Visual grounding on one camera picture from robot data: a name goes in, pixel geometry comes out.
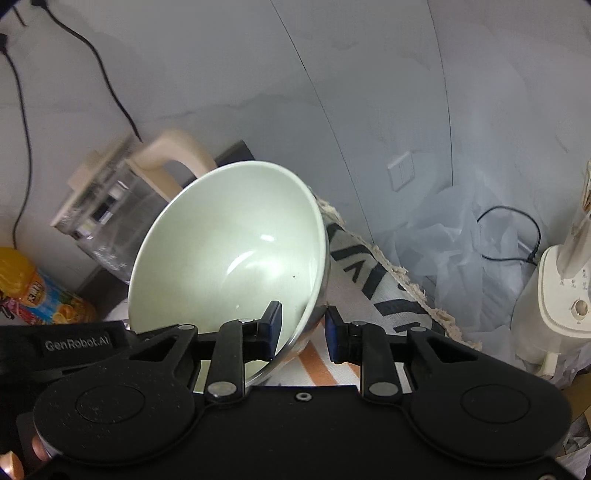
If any thin black looped cable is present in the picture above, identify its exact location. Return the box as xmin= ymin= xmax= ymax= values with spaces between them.
xmin=475 ymin=206 xmax=542 ymax=266

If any white wall switch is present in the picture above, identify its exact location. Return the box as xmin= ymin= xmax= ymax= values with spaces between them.
xmin=387 ymin=151 xmax=416 ymax=191

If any green bowl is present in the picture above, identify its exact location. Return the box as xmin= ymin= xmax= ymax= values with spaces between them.
xmin=128 ymin=160 xmax=329 ymax=386

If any white plastic sheet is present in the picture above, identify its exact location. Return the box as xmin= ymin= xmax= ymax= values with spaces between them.
xmin=374 ymin=173 xmax=591 ymax=384

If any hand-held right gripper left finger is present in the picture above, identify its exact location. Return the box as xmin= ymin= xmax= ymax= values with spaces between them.
xmin=124 ymin=301 xmax=283 ymax=402

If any patterned tablecloth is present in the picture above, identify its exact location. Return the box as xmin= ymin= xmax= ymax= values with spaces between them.
xmin=99 ymin=187 xmax=481 ymax=386

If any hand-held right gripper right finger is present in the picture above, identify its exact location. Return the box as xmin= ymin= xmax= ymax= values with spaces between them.
xmin=324 ymin=306 xmax=481 ymax=402

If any glass kettle with cream handle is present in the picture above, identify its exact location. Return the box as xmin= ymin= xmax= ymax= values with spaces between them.
xmin=50 ymin=129 xmax=218 ymax=282

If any person's left hand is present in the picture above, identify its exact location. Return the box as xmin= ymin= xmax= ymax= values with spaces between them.
xmin=0 ymin=436 xmax=49 ymax=480

